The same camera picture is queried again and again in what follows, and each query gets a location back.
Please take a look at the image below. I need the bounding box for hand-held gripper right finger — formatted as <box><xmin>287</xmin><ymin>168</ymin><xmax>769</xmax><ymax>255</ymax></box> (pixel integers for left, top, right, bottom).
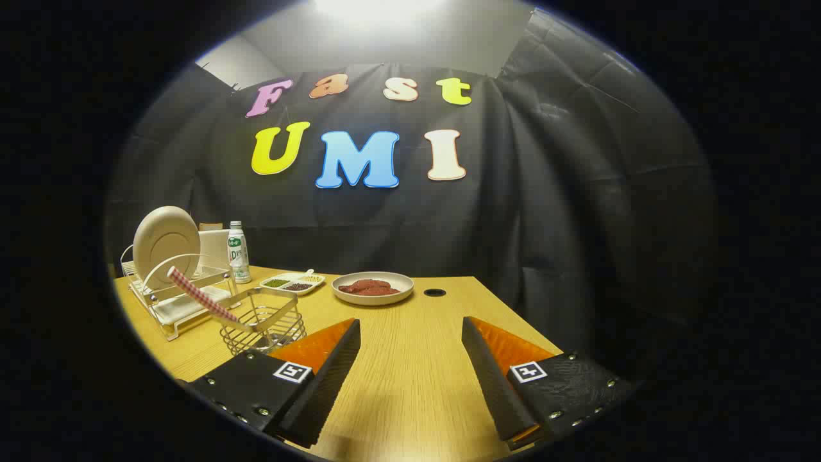
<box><xmin>462</xmin><ymin>316</ymin><xmax>636</xmax><ymax>450</ymax></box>

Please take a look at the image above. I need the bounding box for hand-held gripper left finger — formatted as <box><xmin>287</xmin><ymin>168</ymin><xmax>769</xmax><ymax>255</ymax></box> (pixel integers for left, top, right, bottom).
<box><xmin>189</xmin><ymin>318</ymin><xmax>361</xmax><ymax>449</ymax></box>

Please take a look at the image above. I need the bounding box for metal wire basket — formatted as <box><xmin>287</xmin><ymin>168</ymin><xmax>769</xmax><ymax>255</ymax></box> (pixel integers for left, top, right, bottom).
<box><xmin>220</xmin><ymin>287</ymin><xmax>307</xmax><ymax>357</ymax></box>

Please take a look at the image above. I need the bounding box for spoon with red checkered handle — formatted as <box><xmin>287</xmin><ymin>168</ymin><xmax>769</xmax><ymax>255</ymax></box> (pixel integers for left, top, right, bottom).
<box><xmin>168</xmin><ymin>267</ymin><xmax>239</xmax><ymax>323</ymax></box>

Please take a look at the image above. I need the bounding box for white wire dish rack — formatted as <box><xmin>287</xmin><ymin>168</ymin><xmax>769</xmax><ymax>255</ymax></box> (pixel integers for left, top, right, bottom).
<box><xmin>121</xmin><ymin>244</ymin><xmax>241</xmax><ymax>341</ymax></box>

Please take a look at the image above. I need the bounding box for white round plate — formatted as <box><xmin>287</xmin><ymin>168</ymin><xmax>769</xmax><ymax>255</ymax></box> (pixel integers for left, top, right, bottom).
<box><xmin>133</xmin><ymin>206</ymin><xmax>201</xmax><ymax>289</ymax></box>

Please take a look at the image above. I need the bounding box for beige plate with meat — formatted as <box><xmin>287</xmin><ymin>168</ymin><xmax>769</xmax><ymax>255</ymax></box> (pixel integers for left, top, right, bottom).
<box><xmin>332</xmin><ymin>271</ymin><xmax>415</xmax><ymax>306</ymax></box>

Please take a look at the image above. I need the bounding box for white divided dish with beans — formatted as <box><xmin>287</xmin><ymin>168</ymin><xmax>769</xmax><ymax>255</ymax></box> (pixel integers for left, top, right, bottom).
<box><xmin>260</xmin><ymin>272</ymin><xmax>326</xmax><ymax>296</ymax></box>

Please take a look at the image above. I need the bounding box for white bottle with green label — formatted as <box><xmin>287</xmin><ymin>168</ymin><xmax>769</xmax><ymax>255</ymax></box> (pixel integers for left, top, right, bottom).
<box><xmin>228</xmin><ymin>221</ymin><xmax>252</xmax><ymax>284</ymax></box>

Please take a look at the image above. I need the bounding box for black backdrop cloth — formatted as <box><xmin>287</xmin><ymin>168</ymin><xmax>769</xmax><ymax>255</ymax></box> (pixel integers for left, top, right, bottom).
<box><xmin>106</xmin><ymin>10</ymin><xmax>716</xmax><ymax>386</ymax></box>

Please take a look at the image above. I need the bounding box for white toaster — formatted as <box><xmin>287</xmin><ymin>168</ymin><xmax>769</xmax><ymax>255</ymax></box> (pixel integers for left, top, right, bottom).
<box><xmin>198</xmin><ymin>223</ymin><xmax>232</xmax><ymax>270</ymax></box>

